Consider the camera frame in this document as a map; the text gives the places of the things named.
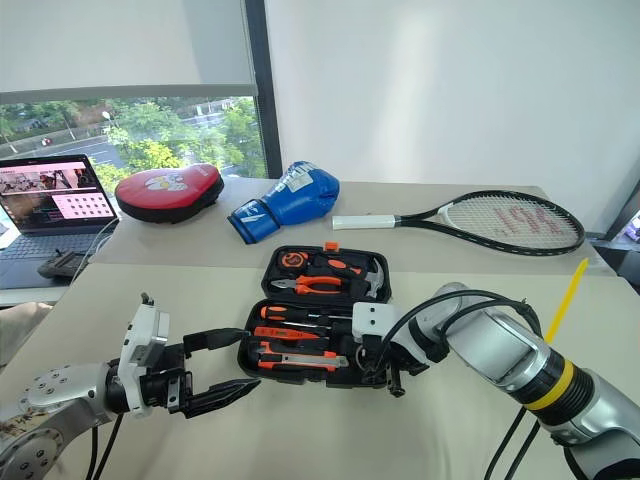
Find claw hammer orange black handle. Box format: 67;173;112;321
312;255;390;302

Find red boxing punch pad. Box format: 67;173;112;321
113;162;225;225

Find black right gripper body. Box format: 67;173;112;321
356;333;401;370

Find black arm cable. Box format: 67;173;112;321
379;288;544;374
482;405;542;480
84;413;125;480

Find orange black utility knife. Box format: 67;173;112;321
256;340;350;372

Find orange black handled screwdriver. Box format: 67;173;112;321
258;304;354;324

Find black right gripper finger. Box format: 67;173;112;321
383;366;407;400
360;360;384;390

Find white laptop cable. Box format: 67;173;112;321
69;217;121;286

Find orange black tape measure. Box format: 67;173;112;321
278;251;309;274

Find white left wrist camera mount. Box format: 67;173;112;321
118;294;171;419

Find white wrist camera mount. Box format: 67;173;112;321
351;301;401;346
118;294;171;419

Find black window frame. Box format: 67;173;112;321
243;0;284;180

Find black tool case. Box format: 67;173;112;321
237;241;401;391

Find black white tennis racket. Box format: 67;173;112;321
332;189;586;257

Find black handheld controller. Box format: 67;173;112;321
37;251;89;280

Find blue boxing glove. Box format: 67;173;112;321
227;159;341;246

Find white roller blind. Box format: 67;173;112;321
0;0;259;104

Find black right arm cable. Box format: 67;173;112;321
482;405;542;480
379;288;544;374

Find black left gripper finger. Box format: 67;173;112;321
187;378;263;420
183;327;250;357

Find yellow plastic stick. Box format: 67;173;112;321
543;257;591;344

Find orange handled pliers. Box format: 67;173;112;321
271;275;344;296

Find orange voltage tester pen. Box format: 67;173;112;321
252;325;321;342

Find open laptop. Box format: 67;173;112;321
0;153;121;291

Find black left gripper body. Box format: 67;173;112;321
139;342;195;415

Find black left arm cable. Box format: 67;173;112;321
84;413;125;480

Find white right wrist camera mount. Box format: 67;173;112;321
351;301;401;346

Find black angled frame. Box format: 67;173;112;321
602;177;640;241

